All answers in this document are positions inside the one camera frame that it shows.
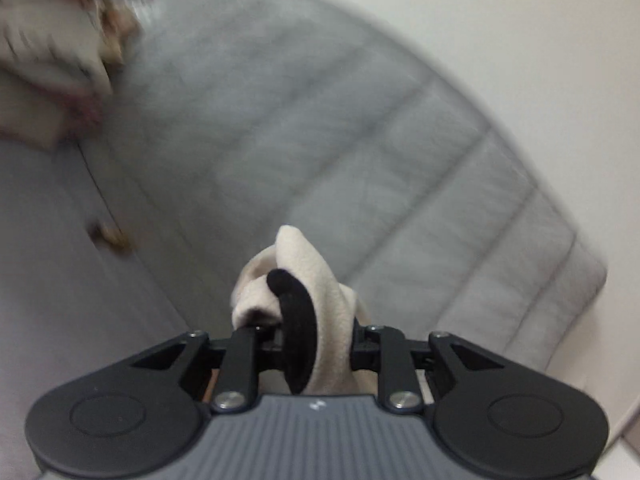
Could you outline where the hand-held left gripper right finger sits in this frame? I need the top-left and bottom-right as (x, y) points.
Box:
(350, 325), (506, 413)

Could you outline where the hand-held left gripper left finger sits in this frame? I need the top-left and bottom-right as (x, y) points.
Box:
(129, 327), (266, 413)

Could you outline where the beige bear print sweatshirt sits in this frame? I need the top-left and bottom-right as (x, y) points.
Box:
(230, 225), (378, 396)

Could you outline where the small brown object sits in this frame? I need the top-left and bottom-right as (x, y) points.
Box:
(87, 220), (133, 256)

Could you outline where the grey bed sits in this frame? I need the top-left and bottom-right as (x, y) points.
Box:
(0, 137), (201, 480)

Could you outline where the grey quilted headboard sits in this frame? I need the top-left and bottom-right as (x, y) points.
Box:
(80, 0), (608, 376)

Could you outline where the folded grey quilt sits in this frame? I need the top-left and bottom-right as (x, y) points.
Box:
(0, 0), (141, 151)

